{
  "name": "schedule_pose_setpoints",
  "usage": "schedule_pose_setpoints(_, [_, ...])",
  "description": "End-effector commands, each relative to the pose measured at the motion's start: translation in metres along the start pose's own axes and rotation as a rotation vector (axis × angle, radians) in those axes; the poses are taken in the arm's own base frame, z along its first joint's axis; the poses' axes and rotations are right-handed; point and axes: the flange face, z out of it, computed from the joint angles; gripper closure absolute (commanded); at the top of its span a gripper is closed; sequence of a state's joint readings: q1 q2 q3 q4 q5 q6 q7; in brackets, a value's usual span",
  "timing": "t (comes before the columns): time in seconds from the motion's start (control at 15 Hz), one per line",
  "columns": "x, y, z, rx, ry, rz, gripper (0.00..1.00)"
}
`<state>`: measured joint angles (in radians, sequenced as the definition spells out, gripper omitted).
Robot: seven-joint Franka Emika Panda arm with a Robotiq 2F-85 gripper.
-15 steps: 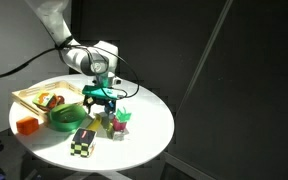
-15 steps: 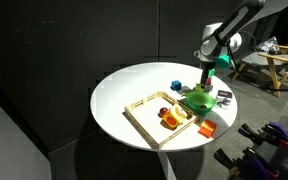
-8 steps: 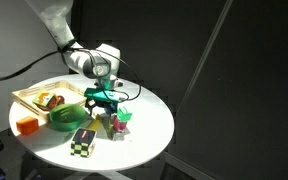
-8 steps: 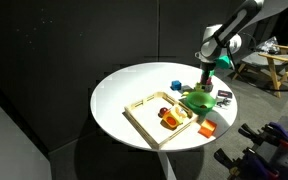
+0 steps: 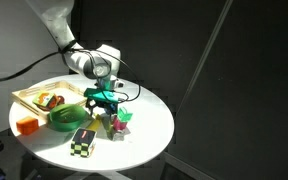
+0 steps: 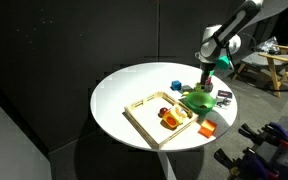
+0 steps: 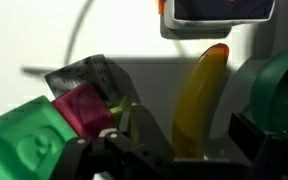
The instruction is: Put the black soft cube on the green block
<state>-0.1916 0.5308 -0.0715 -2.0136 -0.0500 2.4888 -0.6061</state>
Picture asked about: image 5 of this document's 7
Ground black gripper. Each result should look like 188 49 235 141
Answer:
85 98 119 118

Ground black soft cube checkered sides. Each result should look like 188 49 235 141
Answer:
70 127 97 158

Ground yellow-green block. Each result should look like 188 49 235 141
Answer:
100 114 114 134

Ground magenta block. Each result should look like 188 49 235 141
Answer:
112 116 129 132

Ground green block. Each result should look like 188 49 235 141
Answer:
117 106 134 122

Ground grey block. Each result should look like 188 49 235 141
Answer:
109 128 132 142

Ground colourful picture soft cube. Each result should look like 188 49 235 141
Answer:
32 91 59 112

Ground orange block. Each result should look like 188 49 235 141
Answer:
16 116 40 136

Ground green plastic bowl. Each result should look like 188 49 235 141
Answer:
48 103 88 132

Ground dark red ball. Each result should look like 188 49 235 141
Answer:
55 95 66 106

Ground wooden tray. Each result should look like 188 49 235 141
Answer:
11 80 94 123

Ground green camera mount plate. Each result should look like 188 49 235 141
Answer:
83 87 122 104

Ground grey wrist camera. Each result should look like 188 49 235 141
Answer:
110 78 125 90

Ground white table pedestal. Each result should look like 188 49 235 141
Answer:
63 171 132 180

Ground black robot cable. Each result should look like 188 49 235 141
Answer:
0 39 142 103

